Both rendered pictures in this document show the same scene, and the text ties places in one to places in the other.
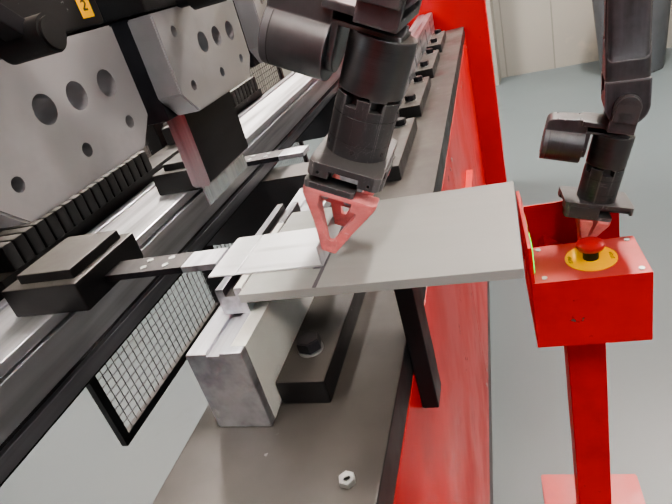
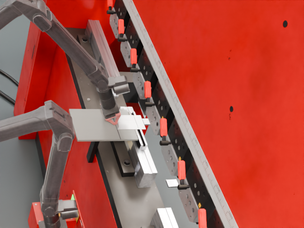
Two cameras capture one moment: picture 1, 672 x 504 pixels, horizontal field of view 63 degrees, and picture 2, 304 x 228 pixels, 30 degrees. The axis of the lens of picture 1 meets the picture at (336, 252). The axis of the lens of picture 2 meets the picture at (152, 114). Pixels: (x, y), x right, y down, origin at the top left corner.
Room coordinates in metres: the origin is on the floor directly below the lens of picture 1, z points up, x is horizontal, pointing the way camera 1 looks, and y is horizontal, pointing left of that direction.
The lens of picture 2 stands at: (1.70, -1.36, 2.61)
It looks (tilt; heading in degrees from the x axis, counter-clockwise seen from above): 40 degrees down; 127
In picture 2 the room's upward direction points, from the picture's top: 22 degrees clockwise
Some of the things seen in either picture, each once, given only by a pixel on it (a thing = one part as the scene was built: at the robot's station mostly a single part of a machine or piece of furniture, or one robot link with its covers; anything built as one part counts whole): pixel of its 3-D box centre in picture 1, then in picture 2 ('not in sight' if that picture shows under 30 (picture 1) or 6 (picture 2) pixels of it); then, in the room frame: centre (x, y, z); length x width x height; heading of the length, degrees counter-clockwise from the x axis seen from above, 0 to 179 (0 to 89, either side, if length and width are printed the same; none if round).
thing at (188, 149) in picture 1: (214, 141); (144, 102); (0.55, 0.09, 1.13); 0.10 x 0.02 x 0.10; 159
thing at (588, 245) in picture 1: (590, 251); not in sight; (0.67, -0.36, 0.79); 0.04 x 0.04 x 0.04
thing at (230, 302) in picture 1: (265, 251); (136, 130); (0.58, 0.08, 0.99); 0.20 x 0.03 x 0.03; 159
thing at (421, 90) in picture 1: (416, 96); not in sight; (1.47, -0.33, 0.89); 0.30 x 0.05 x 0.03; 159
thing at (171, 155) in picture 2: not in sight; (183, 148); (0.90, -0.05, 1.26); 0.15 x 0.09 x 0.17; 159
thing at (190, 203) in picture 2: not in sight; (202, 192); (1.09, -0.12, 1.26); 0.15 x 0.09 x 0.17; 159
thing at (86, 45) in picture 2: not in sight; (87, 54); (-0.03, 0.25, 0.89); 0.30 x 0.05 x 0.03; 159
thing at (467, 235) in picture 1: (384, 238); (103, 124); (0.50, -0.05, 1.00); 0.26 x 0.18 x 0.01; 69
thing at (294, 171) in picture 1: (225, 210); not in sight; (1.25, 0.23, 0.81); 0.64 x 0.08 x 0.14; 69
